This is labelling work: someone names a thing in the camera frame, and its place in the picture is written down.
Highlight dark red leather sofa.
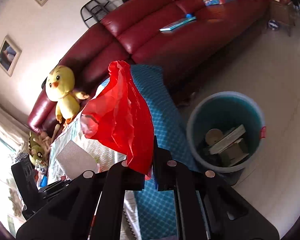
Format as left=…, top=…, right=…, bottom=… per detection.
left=27, top=0, right=271, bottom=134

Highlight teal book on sofa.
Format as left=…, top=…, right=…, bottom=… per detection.
left=159, top=14, right=196, bottom=32

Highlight long white medicine box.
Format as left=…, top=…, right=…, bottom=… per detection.
left=209, top=125, right=246, bottom=154

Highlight red plastic bag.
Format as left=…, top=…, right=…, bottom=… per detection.
left=80, top=61, right=154, bottom=175

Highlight green white food box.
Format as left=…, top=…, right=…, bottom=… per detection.
left=219, top=138, right=249, bottom=167

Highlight patterned quilted table cloth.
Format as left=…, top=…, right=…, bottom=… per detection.
left=47, top=64, right=196, bottom=239

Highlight teal round trash bin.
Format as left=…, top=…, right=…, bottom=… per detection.
left=186, top=91, right=266, bottom=173

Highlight yellow chick plush toy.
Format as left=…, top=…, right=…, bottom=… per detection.
left=45, top=65, right=90, bottom=127

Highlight brown plush toy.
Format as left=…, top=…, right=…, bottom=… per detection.
left=29, top=124, right=61, bottom=166

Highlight white paper towel sheet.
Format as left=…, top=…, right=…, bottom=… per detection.
left=56, top=140, right=100, bottom=180

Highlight pink paper cup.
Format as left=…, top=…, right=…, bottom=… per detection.
left=205, top=128, right=224, bottom=146

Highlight framed picture lower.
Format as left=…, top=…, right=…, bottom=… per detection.
left=0, top=35, right=22, bottom=77

